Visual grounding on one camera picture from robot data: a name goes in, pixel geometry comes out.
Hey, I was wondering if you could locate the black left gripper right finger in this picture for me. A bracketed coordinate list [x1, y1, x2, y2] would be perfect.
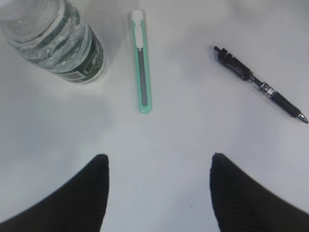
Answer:
[210, 153, 309, 232]

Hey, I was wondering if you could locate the teal utility knife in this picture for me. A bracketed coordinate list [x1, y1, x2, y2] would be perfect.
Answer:
[128, 9, 153, 114]

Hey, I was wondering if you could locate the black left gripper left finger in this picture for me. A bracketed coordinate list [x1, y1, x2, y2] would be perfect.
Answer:
[0, 154, 109, 232]

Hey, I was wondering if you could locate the clear water bottle green label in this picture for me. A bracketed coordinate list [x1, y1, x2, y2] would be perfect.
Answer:
[0, 0, 106, 84]

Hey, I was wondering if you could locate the black pen left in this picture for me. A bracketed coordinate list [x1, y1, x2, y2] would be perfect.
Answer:
[212, 46, 309, 124]

